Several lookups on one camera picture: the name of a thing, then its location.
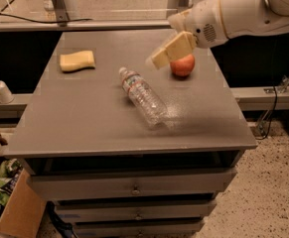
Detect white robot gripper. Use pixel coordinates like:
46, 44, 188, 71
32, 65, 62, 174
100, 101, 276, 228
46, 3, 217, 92
145, 0, 228, 69

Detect green snack bags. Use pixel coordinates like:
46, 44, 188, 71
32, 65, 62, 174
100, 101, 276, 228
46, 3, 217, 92
0, 159, 23, 217

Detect clear plastic water bottle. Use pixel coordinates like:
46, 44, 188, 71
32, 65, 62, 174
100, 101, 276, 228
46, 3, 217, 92
119, 67, 168, 127

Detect black cable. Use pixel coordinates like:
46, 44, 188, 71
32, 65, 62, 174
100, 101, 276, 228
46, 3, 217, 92
0, 0, 94, 25

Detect grey drawer cabinet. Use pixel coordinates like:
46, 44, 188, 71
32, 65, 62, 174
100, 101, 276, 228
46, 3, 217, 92
6, 30, 256, 238

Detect brown cardboard box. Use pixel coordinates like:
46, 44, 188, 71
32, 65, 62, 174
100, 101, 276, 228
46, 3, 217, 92
0, 171, 46, 238

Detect yellow sponge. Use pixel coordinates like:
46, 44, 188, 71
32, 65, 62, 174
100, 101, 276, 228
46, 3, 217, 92
60, 51, 95, 72

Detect white pump dispenser bottle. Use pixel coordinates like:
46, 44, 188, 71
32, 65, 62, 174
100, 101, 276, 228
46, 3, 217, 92
0, 69, 16, 105

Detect red apple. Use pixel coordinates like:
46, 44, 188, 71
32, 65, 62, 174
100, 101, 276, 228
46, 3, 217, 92
170, 55, 195, 77

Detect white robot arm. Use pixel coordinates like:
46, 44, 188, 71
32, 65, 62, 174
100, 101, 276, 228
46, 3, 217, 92
146, 0, 289, 69

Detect grey metal rail frame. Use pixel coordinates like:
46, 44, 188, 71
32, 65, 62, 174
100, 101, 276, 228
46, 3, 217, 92
0, 0, 193, 32

